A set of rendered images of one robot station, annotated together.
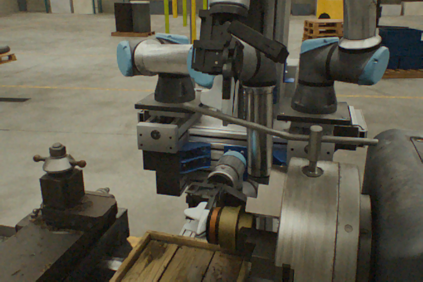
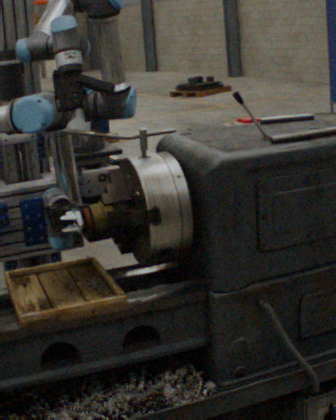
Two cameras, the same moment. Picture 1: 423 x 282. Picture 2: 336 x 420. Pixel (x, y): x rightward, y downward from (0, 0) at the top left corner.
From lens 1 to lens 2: 118 cm
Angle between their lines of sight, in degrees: 34
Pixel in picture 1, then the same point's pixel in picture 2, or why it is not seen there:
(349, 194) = (171, 161)
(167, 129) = not seen: outside the picture
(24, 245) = not seen: outside the picture
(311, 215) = (157, 176)
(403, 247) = (210, 165)
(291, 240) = (153, 192)
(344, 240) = (178, 183)
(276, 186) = (117, 182)
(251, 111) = (58, 151)
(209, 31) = (64, 83)
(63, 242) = not seen: outside the picture
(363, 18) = (117, 68)
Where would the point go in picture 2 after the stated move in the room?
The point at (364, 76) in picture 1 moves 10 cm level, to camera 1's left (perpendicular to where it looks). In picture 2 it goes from (126, 110) to (103, 115)
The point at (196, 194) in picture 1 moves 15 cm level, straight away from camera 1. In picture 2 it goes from (60, 208) to (37, 200)
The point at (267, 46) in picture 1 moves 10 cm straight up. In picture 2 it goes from (104, 85) to (101, 50)
